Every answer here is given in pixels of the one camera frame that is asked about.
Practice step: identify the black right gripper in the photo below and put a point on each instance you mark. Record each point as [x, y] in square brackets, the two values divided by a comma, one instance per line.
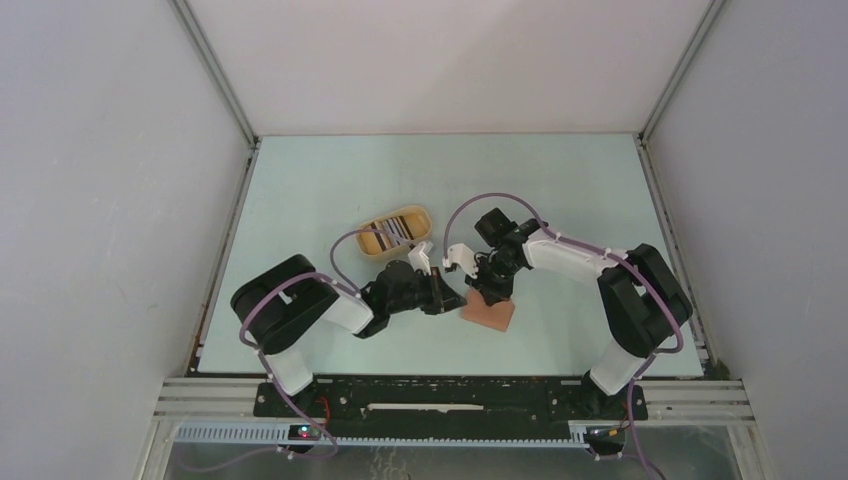
[492, 294]

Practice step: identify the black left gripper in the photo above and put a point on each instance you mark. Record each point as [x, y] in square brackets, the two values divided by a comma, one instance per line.
[441, 296]

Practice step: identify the pink leather card holder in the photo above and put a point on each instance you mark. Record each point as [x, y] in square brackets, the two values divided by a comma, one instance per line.
[496, 317]

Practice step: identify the beige oval card tray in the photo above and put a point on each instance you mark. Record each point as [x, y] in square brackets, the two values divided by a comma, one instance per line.
[421, 225]

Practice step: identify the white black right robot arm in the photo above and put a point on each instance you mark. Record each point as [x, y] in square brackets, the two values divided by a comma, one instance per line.
[643, 301]

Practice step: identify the stack of grey cards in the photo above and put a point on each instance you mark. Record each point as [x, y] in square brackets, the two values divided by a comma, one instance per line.
[389, 231]

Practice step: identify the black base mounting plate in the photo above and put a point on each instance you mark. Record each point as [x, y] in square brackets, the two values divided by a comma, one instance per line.
[488, 408]

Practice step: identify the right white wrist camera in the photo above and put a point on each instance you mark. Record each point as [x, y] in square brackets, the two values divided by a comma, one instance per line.
[461, 256]

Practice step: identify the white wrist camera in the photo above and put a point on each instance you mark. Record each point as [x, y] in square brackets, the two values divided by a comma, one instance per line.
[461, 256]
[418, 257]

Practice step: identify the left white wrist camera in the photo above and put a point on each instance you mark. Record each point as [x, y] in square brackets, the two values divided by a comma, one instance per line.
[418, 257]

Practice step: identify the aluminium frame rail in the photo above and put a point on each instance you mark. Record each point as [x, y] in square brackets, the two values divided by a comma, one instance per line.
[707, 402]

